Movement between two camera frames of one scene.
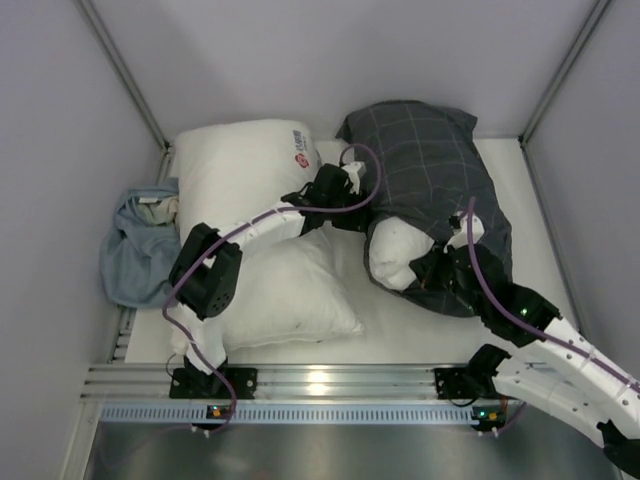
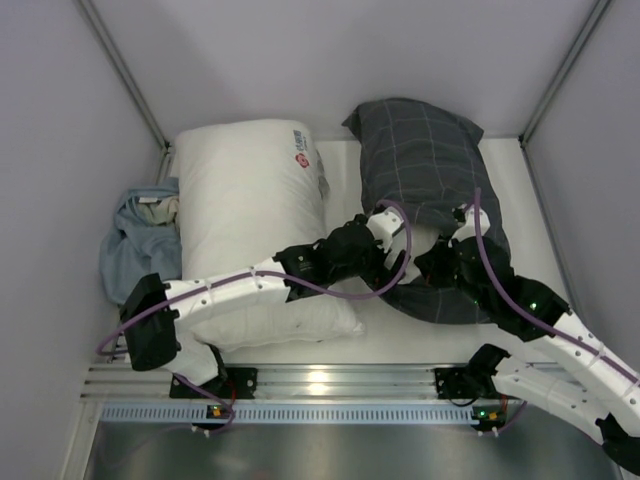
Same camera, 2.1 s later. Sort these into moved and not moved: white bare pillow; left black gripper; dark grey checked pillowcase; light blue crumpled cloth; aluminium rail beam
Moved: left black gripper; dark grey checked pillowcase
Not moved: aluminium rail beam; light blue crumpled cloth; white bare pillow
